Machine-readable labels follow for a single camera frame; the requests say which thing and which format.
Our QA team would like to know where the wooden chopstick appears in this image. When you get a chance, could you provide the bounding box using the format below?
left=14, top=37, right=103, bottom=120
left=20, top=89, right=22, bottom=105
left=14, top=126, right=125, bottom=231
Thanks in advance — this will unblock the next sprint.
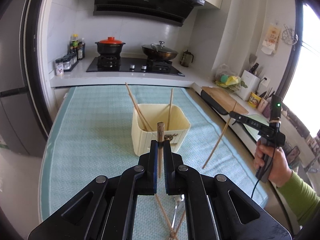
left=157, top=122, right=165, bottom=179
left=125, top=83, right=152, bottom=132
left=167, top=88, right=174, bottom=131
left=129, top=92, right=152, bottom=132
left=155, top=194, right=178, bottom=240
left=172, top=211, right=185, bottom=239
left=202, top=102, right=238, bottom=169

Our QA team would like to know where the green sleeved forearm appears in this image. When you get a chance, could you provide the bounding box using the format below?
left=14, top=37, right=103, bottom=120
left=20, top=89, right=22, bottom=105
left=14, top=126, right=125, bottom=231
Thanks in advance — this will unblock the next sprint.
left=278, top=170, right=319, bottom=226

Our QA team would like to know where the person right hand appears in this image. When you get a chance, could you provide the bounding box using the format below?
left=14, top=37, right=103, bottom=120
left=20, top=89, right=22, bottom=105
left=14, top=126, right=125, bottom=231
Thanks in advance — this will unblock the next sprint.
left=253, top=139, right=293, bottom=188

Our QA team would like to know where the green round tray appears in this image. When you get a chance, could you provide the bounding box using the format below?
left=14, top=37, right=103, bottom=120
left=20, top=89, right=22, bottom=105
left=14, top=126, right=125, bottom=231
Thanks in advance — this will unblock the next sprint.
left=243, top=114, right=271, bottom=140

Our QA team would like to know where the metal spoon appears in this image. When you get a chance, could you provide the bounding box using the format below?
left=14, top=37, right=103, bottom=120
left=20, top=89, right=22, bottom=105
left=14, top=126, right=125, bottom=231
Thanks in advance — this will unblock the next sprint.
left=169, top=194, right=184, bottom=239

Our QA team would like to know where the cream utensil holder box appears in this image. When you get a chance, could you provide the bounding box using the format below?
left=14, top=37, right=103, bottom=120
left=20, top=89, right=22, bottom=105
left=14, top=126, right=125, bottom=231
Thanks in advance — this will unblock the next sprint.
left=131, top=103, right=191, bottom=156

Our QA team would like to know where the yellow cup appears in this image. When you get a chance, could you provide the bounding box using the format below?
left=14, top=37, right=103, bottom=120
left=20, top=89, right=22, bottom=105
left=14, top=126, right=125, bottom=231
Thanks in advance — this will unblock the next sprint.
left=248, top=92, right=261, bottom=108

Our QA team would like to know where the wooden cutting board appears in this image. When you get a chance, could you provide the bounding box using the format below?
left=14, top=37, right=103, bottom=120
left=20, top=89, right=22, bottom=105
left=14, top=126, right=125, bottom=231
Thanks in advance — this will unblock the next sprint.
left=200, top=87, right=248, bottom=115

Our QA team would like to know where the white knife block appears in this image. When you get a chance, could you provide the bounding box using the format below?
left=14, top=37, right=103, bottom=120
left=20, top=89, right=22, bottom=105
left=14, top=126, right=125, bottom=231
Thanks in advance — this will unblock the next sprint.
left=236, top=70, right=260, bottom=101

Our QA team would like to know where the light blue table mat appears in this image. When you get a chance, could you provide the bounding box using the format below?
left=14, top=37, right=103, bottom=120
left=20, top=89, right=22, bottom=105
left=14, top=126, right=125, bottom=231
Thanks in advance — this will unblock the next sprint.
left=38, top=84, right=270, bottom=240

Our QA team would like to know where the yellow green fruit bag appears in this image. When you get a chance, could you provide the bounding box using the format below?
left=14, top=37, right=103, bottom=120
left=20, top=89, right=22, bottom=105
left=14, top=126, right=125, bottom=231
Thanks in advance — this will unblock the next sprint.
left=215, top=64, right=248, bottom=92

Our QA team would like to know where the black gas stove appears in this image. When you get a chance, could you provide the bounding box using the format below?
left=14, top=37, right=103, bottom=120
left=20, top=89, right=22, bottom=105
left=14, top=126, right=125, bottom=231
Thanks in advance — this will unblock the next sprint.
left=86, top=56, right=184, bottom=76

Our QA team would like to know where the wok with glass lid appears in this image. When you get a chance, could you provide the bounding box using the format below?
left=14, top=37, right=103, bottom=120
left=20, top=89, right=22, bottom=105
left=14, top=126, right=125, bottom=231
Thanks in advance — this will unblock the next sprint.
left=142, top=41, right=178, bottom=61

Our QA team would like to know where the dark glass kettle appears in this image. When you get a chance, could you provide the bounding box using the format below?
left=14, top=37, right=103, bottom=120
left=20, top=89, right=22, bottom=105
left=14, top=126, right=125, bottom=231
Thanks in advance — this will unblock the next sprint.
left=180, top=50, right=194, bottom=67

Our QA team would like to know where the black pot red lid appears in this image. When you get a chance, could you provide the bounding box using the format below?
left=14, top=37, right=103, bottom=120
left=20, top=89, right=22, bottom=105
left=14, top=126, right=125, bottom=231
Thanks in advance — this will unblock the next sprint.
left=95, top=36, right=125, bottom=56

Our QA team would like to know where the spice jar rack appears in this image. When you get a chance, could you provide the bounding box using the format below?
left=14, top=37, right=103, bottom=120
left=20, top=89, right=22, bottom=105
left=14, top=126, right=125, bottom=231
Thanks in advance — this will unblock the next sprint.
left=62, top=52, right=78, bottom=72

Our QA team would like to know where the white spice jar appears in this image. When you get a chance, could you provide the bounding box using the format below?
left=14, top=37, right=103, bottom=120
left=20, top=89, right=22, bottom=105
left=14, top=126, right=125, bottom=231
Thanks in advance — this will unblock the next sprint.
left=55, top=58, right=64, bottom=76

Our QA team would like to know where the grey refrigerator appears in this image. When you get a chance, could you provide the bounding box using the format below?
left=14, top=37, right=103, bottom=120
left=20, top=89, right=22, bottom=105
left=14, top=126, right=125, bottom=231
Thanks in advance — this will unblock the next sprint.
left=1, top=0, right=52, bottom=158

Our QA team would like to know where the sauce bottles group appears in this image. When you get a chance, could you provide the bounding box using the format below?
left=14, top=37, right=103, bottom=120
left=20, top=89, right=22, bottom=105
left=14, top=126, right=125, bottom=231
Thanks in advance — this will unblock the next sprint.
left=69, top=34, right=85, bottom=60

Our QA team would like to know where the black range hood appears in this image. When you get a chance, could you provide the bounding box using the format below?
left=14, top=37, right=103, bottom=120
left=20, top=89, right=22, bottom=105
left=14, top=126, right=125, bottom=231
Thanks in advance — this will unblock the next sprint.
left=93, top=0, right=205, bottom=27

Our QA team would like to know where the wall calendar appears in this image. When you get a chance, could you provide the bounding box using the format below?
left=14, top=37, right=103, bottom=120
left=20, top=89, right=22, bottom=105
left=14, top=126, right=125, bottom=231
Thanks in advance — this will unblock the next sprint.
left=261, top=23, right=281, bottom=55

